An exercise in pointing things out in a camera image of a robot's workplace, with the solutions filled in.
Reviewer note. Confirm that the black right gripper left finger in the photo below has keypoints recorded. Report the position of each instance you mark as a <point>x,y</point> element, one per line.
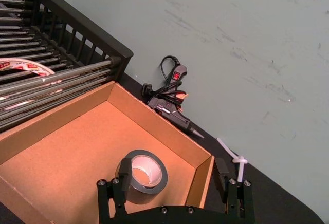
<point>113,198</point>

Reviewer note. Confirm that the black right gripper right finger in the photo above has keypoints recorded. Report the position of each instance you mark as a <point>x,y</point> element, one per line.
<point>239,198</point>

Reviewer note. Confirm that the silver tape roll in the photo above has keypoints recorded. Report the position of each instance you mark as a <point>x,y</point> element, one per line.
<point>144,193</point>

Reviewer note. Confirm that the white tape roll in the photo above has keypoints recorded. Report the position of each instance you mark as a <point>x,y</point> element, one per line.
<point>25,66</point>

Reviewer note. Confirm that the black table cloth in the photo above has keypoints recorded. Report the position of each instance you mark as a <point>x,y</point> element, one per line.
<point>270,195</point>

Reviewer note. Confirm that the shallow brown cardboard tray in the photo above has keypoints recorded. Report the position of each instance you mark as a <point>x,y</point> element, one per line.
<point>64,157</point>

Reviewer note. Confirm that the black rack with steel bars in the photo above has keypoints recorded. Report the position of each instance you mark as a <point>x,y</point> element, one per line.
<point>124,59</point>

